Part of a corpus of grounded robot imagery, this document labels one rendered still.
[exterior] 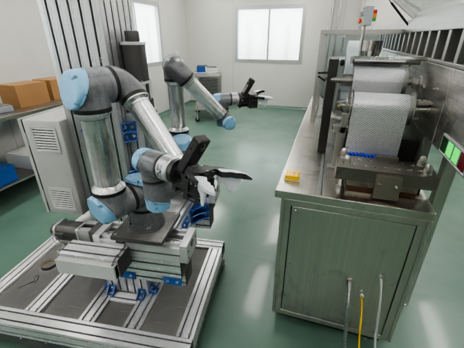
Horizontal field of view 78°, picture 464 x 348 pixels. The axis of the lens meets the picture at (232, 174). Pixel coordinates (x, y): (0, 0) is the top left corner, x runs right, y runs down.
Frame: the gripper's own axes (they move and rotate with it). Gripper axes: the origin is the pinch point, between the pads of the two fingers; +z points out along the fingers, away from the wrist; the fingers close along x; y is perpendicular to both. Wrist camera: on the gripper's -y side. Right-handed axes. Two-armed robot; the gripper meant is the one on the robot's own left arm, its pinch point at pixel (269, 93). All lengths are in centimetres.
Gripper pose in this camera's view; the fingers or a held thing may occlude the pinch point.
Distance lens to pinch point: 184.1
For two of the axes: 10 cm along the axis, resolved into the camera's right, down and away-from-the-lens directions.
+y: -0.4, 8.4, 5.4
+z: 9.6, -1.1, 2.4
